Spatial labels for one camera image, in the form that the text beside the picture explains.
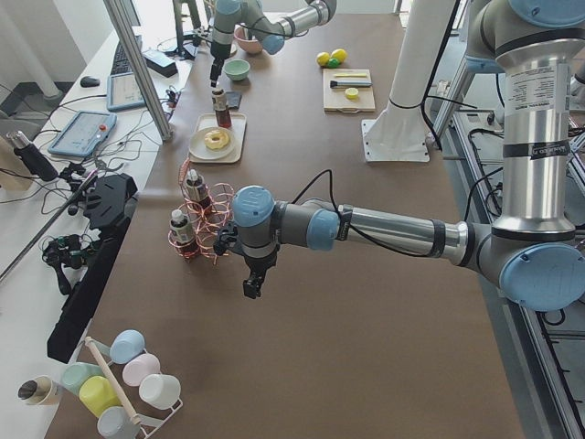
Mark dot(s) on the grey blue cup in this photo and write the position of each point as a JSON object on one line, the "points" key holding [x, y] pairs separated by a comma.
{"points": [[114, 423]]}

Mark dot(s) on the tea bottle front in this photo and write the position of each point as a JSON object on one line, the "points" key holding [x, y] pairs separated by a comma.
{"points": [[221, 108]]}

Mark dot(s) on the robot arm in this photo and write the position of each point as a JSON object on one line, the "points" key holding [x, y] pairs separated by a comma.
{"points": [[527, 252], [272, 35]]}

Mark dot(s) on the black heat gun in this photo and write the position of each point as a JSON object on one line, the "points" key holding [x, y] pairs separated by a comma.
{"points": [[32, 158]]}

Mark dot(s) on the computer mouse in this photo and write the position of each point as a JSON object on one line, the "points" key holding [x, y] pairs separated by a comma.
{"points": [[89, 82]]}

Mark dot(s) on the aluminium camera post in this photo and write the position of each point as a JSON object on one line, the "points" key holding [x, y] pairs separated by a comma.
{"points": [[123, 27]]}

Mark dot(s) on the paper cup with metal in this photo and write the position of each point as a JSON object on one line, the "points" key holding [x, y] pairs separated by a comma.
{"points": [[41, 390]]}

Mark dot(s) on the tea bottle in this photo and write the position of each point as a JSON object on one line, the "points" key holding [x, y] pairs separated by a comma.
{"points": [[221, 108], [196, 190], [182, 235]]}

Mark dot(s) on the blue teach pendant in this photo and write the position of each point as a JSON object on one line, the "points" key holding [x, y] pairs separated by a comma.
{"points": [[84, 132], [123, 93]]}

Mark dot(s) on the half lemon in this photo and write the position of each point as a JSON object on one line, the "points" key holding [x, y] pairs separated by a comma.
{"points": [[351, 93]]}

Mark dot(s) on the black keyboard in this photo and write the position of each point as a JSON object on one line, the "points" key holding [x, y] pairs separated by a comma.
{"points": [[120, 62]]}

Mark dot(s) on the pink bowl with ice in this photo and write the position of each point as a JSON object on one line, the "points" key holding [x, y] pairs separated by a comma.
{"points": [[246, 41]]}

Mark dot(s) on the white round plate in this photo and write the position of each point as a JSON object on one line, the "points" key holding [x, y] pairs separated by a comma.
{"points": [[198, 149]]}

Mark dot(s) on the blue teach pendant far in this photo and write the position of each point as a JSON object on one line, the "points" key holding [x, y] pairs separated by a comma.
{"points": [[123, 93]]}

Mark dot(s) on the whole lemon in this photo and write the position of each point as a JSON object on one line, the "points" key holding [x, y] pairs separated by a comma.
{"points": [[322, 58], [339, 54]]}

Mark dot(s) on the copper wire bottle rack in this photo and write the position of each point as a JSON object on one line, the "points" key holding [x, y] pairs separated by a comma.
{"points": [[206, 225]]}

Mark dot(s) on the tea bottle back left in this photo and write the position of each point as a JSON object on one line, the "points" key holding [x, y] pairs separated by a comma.
{"points": [[182, 235]]}

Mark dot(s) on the grey folded cloth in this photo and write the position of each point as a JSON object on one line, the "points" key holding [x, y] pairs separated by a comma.
{"points": [[233, 99]]}

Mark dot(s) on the mint green cup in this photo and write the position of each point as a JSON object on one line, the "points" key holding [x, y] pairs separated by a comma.
{"points": [[76, 374]]}

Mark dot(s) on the pink cup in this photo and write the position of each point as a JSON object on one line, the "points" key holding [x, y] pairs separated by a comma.
{"points": [[140, 367]]}

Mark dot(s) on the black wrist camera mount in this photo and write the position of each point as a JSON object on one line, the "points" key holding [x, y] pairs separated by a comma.
{"points": [[227, 240]]}

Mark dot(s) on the glazed donut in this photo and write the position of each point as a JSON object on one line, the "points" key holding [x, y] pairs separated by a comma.
{"points": [[216, 139]]}

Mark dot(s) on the cream rabbit tray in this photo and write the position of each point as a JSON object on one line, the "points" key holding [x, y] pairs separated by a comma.
{"points": [[238, 128]]}

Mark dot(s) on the white cup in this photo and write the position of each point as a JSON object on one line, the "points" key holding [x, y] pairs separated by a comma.
{"points": [[161, 391]]}

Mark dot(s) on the blue teach pendant near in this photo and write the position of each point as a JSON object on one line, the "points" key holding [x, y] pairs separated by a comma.
{"points": [[84, 132]]}

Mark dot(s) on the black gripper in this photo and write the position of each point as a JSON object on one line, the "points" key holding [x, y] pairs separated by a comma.
{"points": [[219, 50], [259, 263]]}

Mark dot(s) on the bamboo cutting board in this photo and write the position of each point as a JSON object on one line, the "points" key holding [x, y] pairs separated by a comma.
{"points": [[335, 100]]}

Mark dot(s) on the green bowl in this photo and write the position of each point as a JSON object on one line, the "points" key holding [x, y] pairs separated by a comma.
{"points": [[237, 69]]}

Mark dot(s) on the yellow cup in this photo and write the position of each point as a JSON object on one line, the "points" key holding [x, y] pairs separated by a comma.
{"points": [[97, 395]]}

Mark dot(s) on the whole lemon upper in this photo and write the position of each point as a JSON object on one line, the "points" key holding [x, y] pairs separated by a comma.
{"points": [[339, 54]]}

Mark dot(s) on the green lime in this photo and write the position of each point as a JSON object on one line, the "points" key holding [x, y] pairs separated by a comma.
{"points": [[333, 63]]}

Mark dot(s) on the whole lemon lower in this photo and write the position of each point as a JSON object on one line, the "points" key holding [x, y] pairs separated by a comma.
{"points": [[322, 58]]}

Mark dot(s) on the tea bottle back right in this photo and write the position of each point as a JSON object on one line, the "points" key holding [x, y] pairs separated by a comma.
{"points": [[196, 190]]}

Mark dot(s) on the white wire cup rack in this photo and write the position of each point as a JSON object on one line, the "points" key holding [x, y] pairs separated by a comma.
{"points": [[131, 397]]}

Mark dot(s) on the yellow plastic knife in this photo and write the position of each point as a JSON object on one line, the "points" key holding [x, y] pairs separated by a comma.
{"points": [[351, 74]]}

